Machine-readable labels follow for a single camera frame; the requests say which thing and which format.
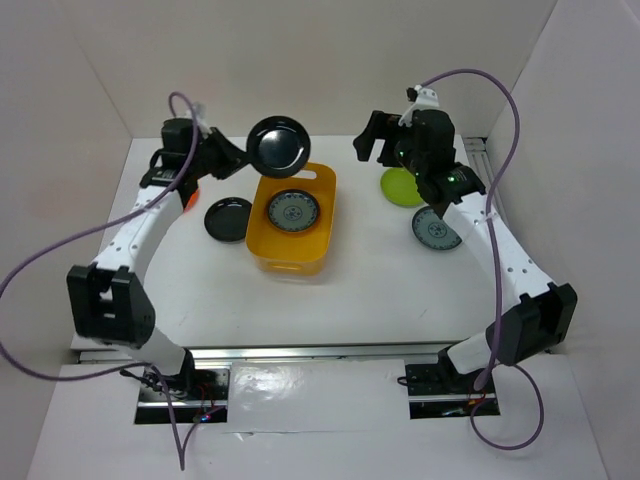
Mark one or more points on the green plate right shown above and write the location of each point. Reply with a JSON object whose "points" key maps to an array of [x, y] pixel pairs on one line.
{"points": [[398, 187]]}

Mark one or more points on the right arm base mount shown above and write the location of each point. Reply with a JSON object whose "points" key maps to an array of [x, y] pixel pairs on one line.
{"points": [[437, 390]]}

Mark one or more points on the blue patterned plate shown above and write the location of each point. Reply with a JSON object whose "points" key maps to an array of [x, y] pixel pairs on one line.
{"points": [[293, 211], [432, 232]]}

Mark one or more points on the yellow plastic bin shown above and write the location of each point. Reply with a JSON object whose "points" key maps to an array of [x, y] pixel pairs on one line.
{"points": [[297, 254]]}

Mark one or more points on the black plate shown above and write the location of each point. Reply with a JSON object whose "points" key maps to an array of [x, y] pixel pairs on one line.
{"points": [[227, 219], [278, 147]]}

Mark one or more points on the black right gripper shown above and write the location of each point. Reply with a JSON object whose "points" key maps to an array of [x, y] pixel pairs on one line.
{"points": [[381, 126]]}

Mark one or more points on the orange plate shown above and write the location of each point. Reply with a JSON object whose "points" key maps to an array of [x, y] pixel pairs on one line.
{"points": [[192, 201]]}

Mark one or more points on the aluminium rail right side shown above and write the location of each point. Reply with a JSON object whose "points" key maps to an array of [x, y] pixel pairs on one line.
{"points": [[476, 151]]}

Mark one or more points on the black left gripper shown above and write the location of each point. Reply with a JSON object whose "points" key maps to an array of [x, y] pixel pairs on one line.
{"points": [[231, 156]]}

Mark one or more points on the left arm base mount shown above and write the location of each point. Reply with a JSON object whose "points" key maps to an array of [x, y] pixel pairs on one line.
{"points": [[206, 401]]}

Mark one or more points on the aluminium rail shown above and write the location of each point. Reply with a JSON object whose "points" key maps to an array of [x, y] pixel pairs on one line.
{"points": [[319, 351], [476, 151]]}

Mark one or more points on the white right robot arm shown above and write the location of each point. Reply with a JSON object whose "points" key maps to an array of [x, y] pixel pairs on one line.
{"points": [[532, 312]]}

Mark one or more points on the aluminium rail front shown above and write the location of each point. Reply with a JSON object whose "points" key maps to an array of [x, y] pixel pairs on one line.
{"points": [[319, 351]]}

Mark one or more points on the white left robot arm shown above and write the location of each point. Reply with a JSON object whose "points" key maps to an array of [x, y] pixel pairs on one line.
{"points": [[108, 300]]}

